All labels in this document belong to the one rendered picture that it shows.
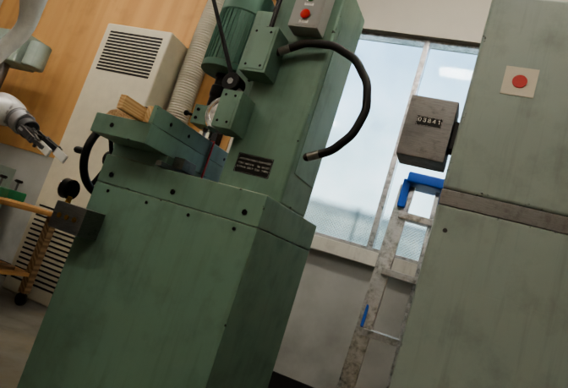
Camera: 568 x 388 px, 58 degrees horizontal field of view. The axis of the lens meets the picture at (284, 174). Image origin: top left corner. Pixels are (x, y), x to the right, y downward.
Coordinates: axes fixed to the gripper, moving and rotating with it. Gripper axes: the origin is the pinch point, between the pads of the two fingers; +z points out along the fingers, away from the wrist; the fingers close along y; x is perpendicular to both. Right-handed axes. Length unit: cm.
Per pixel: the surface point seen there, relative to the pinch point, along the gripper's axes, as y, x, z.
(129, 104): -28, -33, 44
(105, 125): -21.1, -22.8, 33.9
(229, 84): -6, -55, 49
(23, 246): 101, 85, -86
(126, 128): -21, -26, 41
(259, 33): -9, -72, 49
